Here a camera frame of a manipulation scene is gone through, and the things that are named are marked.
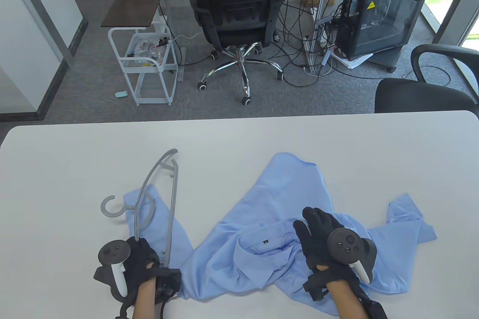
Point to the person's right hand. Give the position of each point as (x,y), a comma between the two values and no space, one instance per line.
(316,236)

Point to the person's left hand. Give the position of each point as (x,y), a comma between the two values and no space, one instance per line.
(144,259)

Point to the light blue long-sleeve shirt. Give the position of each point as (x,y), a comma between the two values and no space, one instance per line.
(284,192)

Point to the gray plastic hanger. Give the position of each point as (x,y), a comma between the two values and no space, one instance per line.
(172,203)

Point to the person's left forearm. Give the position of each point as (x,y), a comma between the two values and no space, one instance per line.
(144,304)

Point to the person's right forearm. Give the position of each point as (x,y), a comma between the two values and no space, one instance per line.
(348,304)

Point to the black handheld controller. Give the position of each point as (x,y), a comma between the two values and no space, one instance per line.
(346,246)
(114,251)

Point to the white rolling cart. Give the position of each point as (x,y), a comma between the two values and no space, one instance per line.
(153,101)

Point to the small teal object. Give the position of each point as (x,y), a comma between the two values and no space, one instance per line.
(121,94)

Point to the black armchair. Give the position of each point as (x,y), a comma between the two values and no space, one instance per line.
(419,96)

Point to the white papers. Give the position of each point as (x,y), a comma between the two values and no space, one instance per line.
(355,61)

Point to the black computer stand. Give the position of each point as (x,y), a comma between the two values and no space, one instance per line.
(389,59)

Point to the aluminium profile bar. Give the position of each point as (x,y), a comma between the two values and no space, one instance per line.
(182,64)

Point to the clear storage bin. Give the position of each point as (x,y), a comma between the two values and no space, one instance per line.
(142,49)

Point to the black computer tower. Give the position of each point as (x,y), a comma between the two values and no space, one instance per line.
(378,16)

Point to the dark wooden side table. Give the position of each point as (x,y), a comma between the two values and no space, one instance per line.
(131,8)

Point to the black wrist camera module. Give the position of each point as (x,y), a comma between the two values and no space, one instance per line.
(168,283)

